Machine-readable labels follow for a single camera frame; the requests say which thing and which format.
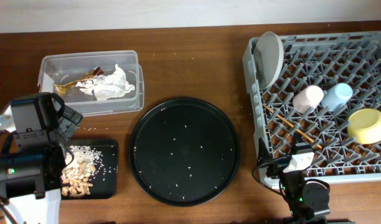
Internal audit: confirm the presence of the yellow bowl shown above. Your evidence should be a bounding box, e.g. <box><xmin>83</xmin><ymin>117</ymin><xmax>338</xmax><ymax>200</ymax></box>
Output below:
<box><xmin>347</xmin><ymin>108</ymin><xmax>381</xmax><ymax>144</ymax></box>

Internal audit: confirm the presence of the food scraps pile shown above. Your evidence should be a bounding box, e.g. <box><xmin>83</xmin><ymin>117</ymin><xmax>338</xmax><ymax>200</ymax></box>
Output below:
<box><xmin>60</xmin><ymin>146</ymin><xmax>104</xmax><ymax>199</ymax></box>

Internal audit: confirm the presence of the blue plastic cup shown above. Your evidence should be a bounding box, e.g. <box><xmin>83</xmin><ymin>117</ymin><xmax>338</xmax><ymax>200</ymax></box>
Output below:
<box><xmin>321</xmin><ymin>83</ymin><xmax>353</xmax><ymax>111</ymax></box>

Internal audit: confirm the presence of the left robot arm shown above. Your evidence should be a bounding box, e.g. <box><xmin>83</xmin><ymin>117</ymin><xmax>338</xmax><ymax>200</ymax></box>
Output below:
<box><xmin>0</xmin><ymin>92</ymin><xmax>83</xmax><ymax>223</ymax></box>

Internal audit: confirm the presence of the round black serving tray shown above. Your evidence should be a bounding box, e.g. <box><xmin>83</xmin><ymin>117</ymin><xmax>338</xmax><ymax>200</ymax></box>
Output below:
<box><xmin>129</xmin><ymin>98</ymin><xmax>241</xmax><ymax>207</ymax></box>

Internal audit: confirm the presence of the pink plastic cup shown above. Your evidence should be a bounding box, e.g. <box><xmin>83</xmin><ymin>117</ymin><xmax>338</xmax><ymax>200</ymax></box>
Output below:
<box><xmin>293</xmin><ymin>85</ymin><xmax>324</xmax><ymax>113</ymax></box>

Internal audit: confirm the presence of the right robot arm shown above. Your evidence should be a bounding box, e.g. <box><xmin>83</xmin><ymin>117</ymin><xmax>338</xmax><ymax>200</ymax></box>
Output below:
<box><xmin>252</xmin><ymin>136</ymin><xmax>330</xmax><ymax>224</ymax></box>

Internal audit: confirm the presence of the wooden chopstick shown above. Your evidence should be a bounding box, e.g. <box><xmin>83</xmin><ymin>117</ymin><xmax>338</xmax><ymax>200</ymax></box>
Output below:
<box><xmin>262</xmin><ymin>104</ymin><xmax>314</xmax><ymax>143</ymax></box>
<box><xmin>276</xmin><ymin>114</ymin><xmax>323</xmax><ymax>149</ymax></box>

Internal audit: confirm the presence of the grey dishwasher rack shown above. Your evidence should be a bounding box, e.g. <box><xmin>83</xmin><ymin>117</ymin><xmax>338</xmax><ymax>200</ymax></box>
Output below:
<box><xmin>242</xmin><ymin>31</ymin><xmax>381</xmax><ymax>184</ymax></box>

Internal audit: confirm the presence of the black rectangular tray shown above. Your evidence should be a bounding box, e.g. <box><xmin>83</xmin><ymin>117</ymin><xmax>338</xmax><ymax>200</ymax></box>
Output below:
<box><xmin>62</xmin><ymin>139</ymin><xmax>118</xmax><ymax>200</ymax></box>

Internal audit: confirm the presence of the clear plastic storage bin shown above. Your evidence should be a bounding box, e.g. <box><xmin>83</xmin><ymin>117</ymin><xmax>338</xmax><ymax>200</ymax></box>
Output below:
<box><xmin>38</xmin><ymin>50</ymin><xmax>144</xmax><ymax>116</ymax></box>

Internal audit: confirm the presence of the grey plate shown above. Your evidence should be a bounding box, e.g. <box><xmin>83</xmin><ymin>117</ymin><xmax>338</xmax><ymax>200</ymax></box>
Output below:
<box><xmin>253</xmin><ymin>31</ymin><xmax>284</xmax><ymax>89</ymax></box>

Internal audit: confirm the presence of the white napkin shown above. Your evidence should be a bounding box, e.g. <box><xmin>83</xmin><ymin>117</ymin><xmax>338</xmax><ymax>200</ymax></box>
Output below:
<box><xmin>75</xmin><ymin>64</ymin><xmax>136</xmax><ymax>101</ymax></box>

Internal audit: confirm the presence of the gold coffee sachet wrapper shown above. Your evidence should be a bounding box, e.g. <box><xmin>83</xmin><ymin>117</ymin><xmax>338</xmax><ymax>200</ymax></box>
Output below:
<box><xmin>54</xmin><ymin>67</ymin><xmax>104</xmax><ymax>96</ymax></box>

